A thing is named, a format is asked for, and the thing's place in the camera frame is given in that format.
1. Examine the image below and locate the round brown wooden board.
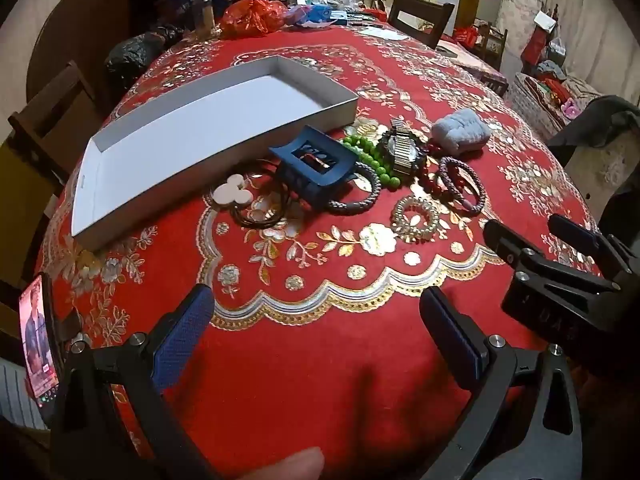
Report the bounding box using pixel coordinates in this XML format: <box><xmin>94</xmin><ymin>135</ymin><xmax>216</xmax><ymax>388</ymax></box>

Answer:
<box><xmin>26</xmin><ymin>0</ymin><xmax>138</xmax><ymax>111</ymax></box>

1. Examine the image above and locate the blue hair claw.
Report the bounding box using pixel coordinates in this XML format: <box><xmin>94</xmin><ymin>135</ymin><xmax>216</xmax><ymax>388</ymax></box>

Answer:
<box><xmin>268</xmin><ymin>125</ymin><xmax>368</xmax><ymax>211</ymax></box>

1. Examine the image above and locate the red floral tablecloth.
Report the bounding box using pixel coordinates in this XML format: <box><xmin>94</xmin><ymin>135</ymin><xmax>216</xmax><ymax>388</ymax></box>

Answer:
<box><xmin>35</xmin><ymin>22</ymin><xmax>606</xmax><ymax>480</ymax></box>

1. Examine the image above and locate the white mouse-shaped hair tie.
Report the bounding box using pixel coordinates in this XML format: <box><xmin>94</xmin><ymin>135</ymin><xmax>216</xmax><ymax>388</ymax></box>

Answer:
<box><xmin>212</xmin><ymin>160</ymin><xmax>306</xmax><ymax>229</ymax></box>

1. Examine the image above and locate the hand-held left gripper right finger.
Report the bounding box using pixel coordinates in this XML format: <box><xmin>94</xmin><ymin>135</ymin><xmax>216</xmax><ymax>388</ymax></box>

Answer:
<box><xmin>419</xmin><ymin>286</ymin><xmax>585</xmax><ymax>480</ymax></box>

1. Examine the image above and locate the patterned sofa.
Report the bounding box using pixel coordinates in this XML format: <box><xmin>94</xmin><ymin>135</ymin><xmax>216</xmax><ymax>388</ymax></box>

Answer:
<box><xmin>515</xmin><ymin>72</ymin><xmax>601</xmax><ymax>136</ymax></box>

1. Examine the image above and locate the white paper sheet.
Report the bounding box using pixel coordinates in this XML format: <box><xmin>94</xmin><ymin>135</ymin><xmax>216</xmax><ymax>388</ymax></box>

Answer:
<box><xmin>357</xmin><ymin>25</ymin><xmax>408</xmax><ymax>41</ymax></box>

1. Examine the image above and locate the pale fluffy scrunchie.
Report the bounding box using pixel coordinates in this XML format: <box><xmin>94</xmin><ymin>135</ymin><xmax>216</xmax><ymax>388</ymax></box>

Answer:
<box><xmin>431</xmin><ymin>108</ymin><xmax>493</xmax><ymax>155</ymax></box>

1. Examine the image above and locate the red bead bracelet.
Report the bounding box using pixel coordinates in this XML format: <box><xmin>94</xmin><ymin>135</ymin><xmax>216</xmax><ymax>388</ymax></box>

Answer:
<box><xmin>415</xmin><ymin>141</ymin><xmax>463</xmax><ymax>201</ymax></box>

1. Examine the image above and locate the small black plastic bag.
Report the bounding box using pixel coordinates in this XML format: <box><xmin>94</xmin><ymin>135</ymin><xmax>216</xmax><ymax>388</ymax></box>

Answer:
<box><xmin>105</xmin><ymin>25</ymin><xmax>186</xmax><ymax>91</ymax></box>

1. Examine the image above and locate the brown wooden chair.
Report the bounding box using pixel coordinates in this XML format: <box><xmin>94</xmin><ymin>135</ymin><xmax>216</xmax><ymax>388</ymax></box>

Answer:
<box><xmin>7</xmin><ymin>60</ymin><xmax>101</xmax><ymax>186</ymax></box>

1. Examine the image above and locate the person's left hand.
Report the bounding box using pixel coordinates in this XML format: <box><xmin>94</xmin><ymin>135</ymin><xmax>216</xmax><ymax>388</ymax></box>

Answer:
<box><xmin>245</xmin><ymin>447</ymin><xmax>326</xmax><ymax>480</ymax></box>

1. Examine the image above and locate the slim wooden chair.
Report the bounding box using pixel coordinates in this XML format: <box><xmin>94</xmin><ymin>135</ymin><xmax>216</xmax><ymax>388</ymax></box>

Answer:
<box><xmin>472</xmin><ymin>22</ymin><xmax>508</xmax><ymax>73</ymax></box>

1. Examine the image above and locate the red plastic bag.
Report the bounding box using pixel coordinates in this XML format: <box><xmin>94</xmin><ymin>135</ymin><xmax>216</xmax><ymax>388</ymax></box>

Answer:
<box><xmin>220</xmin><ymin>0</ymin><xmax>288</xmax><ymax>39</ymax></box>

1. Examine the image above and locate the metal band wristwatch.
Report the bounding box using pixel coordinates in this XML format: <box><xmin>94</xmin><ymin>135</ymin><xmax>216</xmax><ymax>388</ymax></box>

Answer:
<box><xmin>377</xmin><ymin>116</ymin><xmax>428</xmax><ymax>178</ymax></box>

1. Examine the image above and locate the dark wooden chair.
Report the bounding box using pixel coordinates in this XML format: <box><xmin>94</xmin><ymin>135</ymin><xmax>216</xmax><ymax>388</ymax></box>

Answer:
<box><xmin>387</xmin><ymin>0</ymin><xmax>456</xmax><ymax>48</ymax></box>

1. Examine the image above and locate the glass jar with lid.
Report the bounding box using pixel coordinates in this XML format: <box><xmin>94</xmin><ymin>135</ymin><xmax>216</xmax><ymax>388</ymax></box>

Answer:
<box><xmin>192</xmin><ymin>0</ymin><xmax>217</xmax><ymax>38</ymax></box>

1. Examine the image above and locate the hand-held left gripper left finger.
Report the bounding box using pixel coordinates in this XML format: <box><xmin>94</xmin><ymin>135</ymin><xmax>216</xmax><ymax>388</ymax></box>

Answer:
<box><xmin>52</xmin><ymin>284</ymin><xmax>221</xmax><ymax>480</ymax></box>

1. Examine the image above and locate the dark phone holder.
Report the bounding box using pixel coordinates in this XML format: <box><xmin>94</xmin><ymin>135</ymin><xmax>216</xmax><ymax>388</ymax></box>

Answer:
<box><xmin>60</xmin><ymin>309</ymin><xmax>84</xmax><ymax>342</ymax></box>

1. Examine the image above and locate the smartphone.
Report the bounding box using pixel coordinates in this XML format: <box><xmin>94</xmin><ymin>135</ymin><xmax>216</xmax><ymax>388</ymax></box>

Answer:
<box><xmin>18</xmin><ymin>272</ymin><xmax>66</xmax><ymax>413</ymax></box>

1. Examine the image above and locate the dark green jacket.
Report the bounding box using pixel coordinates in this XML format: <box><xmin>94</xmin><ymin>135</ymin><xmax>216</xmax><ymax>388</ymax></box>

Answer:
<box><xmin>547</xmin><ymin>95</ymin><xmax>640</xmax><ymax>241</ymax></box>

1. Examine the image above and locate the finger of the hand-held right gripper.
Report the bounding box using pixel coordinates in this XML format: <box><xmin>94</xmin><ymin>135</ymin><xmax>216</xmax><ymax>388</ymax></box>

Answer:
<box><xmin>484</xmin><ymin>219</ymin><xmax>543</xmax><ymax>273</ymax></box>
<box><xmin>547</xmin><ymin>214</ymin><xmax>632</xmax><ymax>281</ymax></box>

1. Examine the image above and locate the white cardboard box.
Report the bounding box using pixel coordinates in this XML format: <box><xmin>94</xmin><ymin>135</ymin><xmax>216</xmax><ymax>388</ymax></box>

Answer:
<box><xmin>70</xmin><ymin>55</ymin><xmax>360</xmax><ymax>252</ymax></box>

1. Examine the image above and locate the lilac braided hair tie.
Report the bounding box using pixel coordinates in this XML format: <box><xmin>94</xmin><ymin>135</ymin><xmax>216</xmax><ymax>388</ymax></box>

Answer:
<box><xmin>437</xmin><ymin>156</ymin><xmax>488</xmax><ymax>212</ymax></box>

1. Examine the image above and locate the white radiator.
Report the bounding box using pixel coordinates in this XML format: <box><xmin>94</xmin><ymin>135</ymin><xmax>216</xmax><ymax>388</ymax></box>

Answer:
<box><xmin>0</xmin><ymin>360</ymin><xmax>46</xmax><ymax>428</ymax></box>

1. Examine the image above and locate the grey braided hair tie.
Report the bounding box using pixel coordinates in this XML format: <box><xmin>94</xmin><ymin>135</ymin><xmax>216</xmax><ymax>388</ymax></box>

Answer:
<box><xmin>326</xmin><ymin>164</ymin><xmax>383</xmax><ymax>216</ymax></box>

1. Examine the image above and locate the clear spiral hair tie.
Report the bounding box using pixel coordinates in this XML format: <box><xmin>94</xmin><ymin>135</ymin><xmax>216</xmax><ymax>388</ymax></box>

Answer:
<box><xmin>391</xmin><ymin>194</ymin><xmax>442</xmax><ymax>237</ymax></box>

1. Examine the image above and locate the beige curtain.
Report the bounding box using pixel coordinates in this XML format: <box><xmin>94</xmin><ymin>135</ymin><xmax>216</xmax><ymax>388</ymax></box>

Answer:
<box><xmin>545</xmin><ymin>0</ymin><xmax>640</xmax><ymax>96</ymax></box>

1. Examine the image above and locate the green bead bracelet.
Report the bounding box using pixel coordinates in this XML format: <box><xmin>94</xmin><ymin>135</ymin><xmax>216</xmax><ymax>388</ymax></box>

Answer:
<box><xmin>343</xmin><ymin>132</ymin><xmax>401</xmax><ymax>188</ymax></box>

